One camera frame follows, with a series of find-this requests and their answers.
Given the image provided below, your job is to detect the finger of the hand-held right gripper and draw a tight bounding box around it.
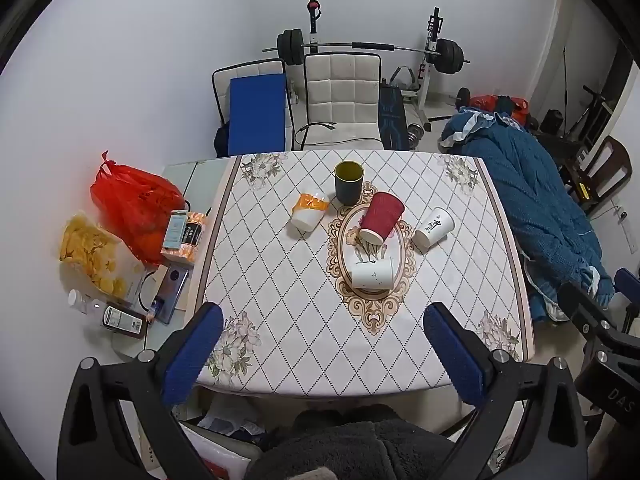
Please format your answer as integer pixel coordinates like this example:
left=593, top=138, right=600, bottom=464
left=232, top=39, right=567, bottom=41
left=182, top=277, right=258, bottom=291
left=614, top=267, right=640, bottom=335
left=557, top=281, right=620, bottom=335

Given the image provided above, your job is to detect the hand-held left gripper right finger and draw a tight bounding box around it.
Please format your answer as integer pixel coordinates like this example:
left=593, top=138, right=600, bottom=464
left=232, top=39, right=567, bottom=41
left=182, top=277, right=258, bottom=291
left=423, top=302, right=589, bottom=480

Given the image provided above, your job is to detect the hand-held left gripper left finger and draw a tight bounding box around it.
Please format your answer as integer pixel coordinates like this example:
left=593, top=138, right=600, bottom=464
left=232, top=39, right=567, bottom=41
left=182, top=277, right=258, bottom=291
left=57, top=302, right=226, bottom=480

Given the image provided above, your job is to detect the white speckled cup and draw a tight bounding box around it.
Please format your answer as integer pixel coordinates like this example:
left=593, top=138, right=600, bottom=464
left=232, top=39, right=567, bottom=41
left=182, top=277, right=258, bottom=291
left=350, top=257, right=395, bottom=291

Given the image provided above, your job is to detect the white cup with black print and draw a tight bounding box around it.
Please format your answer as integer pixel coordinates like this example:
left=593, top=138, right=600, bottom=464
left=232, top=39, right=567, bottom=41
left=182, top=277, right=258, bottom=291
left=413, top=207, right=455, bottom=253

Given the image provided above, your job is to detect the red ribbed paper cup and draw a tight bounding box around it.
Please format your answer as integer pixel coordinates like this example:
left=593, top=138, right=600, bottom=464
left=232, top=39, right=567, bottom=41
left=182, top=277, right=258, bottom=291
left=359, top=191, right=405, bottom=246

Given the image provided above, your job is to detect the orange and white cup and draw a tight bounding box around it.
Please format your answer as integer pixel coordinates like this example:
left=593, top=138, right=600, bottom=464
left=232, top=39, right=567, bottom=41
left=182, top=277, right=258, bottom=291
left=291, top=191, right=331, bottom=232

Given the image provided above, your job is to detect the dark green cup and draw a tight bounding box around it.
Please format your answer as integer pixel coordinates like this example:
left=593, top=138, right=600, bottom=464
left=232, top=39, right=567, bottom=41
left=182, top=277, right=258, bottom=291
left=334, top=161, right=364, bottom=206

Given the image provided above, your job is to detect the blue phone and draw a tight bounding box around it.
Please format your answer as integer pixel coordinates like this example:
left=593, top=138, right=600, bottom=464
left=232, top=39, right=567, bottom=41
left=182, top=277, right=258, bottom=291
left=149, top=267, right=190, bottom=324

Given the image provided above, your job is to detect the brown bottle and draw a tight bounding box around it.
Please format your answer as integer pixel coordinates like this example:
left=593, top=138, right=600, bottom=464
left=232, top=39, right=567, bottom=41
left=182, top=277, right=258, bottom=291
left=102, top=305, right=149, bottom=339

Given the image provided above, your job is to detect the white plastic bag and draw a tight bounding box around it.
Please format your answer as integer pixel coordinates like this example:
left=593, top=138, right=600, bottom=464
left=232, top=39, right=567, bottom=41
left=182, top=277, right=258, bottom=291
left=179, top=395, right=273, bottom=480

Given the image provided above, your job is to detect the diamond patterned floral tablecloth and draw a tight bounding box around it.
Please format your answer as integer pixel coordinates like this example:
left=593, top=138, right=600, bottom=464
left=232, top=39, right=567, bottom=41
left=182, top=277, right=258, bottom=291
left=192, top=150, right=536, bottom=401

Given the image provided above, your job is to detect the brown wooden chair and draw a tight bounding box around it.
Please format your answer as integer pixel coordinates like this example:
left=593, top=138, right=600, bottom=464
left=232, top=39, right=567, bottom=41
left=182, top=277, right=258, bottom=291
left=564, top=135, right=634, bottom=217

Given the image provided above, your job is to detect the blue knit blanket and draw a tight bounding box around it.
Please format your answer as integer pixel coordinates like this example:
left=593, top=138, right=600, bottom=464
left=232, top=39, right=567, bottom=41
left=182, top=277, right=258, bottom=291
left=439, top=109, right=617, bottom=322

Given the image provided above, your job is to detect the clear small bottle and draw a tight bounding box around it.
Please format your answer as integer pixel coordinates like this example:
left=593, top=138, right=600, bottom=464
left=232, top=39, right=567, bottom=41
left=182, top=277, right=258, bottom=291
left=67, top=289, right=109, bottom=317

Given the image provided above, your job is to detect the black and orange packet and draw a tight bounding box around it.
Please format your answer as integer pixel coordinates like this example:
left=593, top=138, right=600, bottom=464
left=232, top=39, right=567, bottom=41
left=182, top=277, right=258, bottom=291
left=177, top=211, right=209, bottom=264

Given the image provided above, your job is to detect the person's dark fleece clothing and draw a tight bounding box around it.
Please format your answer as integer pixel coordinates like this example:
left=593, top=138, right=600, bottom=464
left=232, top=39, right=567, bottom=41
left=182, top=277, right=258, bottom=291
left=244, top=404, right=497, bottom=480

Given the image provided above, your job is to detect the teal small box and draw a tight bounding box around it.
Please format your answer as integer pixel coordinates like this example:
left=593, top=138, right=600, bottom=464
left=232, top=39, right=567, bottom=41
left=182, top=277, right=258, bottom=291
left=161, top=210, right=189, bottom=254

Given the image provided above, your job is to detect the yellow snack bag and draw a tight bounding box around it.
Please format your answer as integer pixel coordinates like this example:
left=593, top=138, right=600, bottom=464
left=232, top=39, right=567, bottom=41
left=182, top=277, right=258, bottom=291
left=59, top=211, right=147, bottom=307

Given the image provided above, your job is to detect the red plastic bag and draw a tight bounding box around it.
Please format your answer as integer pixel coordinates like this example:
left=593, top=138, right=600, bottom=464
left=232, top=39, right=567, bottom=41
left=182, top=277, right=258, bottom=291
left=90, top=151, right=187, bottom=267

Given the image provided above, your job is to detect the pale side table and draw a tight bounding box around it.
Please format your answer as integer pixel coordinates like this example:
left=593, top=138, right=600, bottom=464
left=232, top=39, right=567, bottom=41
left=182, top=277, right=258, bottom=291
left=111, top=159, right=232, bottom=361

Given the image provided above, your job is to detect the dark weight bench pad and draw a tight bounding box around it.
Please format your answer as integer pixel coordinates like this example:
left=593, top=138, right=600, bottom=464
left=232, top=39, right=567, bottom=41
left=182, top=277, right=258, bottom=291
left=378, top=87, right=410, bottom=151

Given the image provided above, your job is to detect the blue cushion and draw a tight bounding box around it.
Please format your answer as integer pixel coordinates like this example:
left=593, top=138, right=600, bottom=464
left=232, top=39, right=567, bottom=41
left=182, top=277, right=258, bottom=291
left=228, top=74, right=287, bottom=156

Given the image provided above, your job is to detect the white chair with black trim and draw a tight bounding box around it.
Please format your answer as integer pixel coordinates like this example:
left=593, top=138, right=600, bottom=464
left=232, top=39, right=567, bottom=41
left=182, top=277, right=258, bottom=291
left=211, top=59, right=297, bottom=157

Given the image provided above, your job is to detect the white weight rack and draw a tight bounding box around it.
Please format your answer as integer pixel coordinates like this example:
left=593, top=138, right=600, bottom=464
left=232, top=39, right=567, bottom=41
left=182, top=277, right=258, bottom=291
left=287, top=0, right=447, bottom=128

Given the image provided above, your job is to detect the white quilted chair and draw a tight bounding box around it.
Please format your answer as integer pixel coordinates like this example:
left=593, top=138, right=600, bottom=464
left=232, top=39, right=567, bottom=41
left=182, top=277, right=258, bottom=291
left=302, top=52, right=384, bottom=151

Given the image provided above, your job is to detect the barbell with black plates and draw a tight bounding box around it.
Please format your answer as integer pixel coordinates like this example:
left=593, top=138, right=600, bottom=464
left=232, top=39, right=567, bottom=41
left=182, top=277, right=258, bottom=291
left=262, top=29, right=471, bottom=77

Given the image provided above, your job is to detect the black cable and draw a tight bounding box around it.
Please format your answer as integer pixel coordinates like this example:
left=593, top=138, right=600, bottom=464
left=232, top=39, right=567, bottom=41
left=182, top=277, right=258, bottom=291
left=292, top=121, right=342, bottom=151

